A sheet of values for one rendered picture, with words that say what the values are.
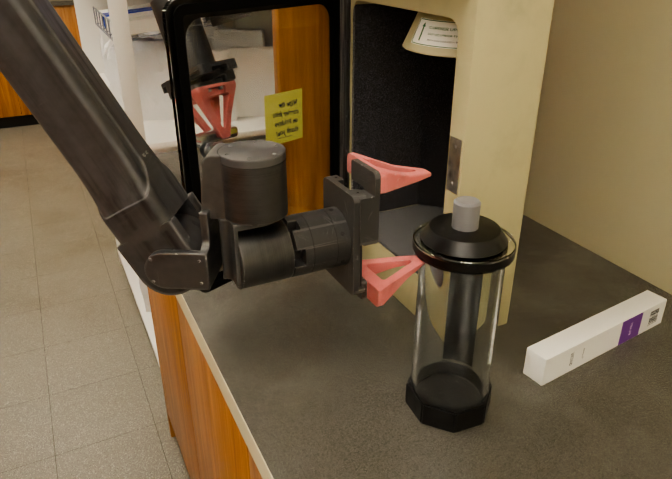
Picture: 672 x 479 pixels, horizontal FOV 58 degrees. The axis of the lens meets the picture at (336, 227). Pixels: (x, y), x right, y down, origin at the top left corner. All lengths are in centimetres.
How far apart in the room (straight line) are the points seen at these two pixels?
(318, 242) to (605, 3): 76
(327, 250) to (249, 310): 41
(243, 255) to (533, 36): 44
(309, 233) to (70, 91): 23
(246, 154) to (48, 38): 17
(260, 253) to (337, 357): 35
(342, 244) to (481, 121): 28
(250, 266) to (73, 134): 18
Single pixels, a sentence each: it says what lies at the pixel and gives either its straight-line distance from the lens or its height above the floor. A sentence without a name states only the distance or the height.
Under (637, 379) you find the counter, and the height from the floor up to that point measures 94.
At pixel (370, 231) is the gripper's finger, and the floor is 121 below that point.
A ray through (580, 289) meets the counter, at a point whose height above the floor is 94.
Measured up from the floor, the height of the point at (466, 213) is 120.
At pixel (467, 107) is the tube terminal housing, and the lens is 74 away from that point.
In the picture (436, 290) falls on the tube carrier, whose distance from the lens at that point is 65.
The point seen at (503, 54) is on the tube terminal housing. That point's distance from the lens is 75.
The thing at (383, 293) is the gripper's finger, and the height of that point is 114.
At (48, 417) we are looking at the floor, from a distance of 234.
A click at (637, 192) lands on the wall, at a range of 115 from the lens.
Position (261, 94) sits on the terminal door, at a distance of 87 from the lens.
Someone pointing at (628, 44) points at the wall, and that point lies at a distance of 114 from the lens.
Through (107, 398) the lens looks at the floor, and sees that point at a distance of 234.
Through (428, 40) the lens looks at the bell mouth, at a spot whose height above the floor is 133.
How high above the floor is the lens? 146
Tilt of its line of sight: 26 degrees down
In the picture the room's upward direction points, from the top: straight up
